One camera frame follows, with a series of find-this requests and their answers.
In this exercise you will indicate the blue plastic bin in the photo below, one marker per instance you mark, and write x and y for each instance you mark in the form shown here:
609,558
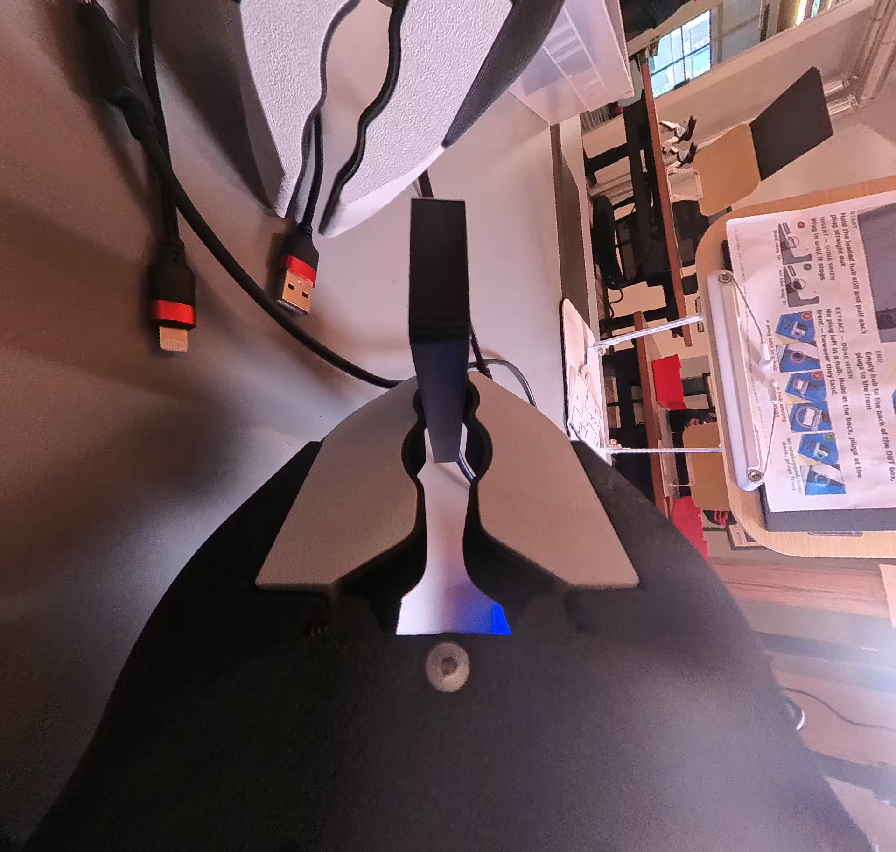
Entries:
497,617

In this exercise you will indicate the clear plastic bin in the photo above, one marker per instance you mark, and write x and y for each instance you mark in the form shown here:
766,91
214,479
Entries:
581,54

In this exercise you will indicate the white stand with printed tags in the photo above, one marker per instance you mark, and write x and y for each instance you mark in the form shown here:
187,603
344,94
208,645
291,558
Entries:
577,348

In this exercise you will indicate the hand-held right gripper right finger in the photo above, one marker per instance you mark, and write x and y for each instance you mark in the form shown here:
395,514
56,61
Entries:
546,509

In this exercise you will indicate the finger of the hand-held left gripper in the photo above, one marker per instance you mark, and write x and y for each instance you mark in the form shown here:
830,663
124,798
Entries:
294,40
448,47

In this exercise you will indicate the printed poster board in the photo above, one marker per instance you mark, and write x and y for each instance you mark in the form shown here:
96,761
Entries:
826,348

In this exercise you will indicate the slim black usb hub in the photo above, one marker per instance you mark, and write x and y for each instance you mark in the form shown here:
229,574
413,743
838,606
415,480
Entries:
437,271

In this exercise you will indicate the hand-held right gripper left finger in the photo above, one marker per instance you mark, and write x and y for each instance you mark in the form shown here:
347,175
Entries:
350,502

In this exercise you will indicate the red felt basket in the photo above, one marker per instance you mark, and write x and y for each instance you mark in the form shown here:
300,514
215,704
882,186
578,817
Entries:
689,526
668,383

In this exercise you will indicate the black board wooden stand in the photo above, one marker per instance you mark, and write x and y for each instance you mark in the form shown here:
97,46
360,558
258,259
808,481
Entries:
791,124

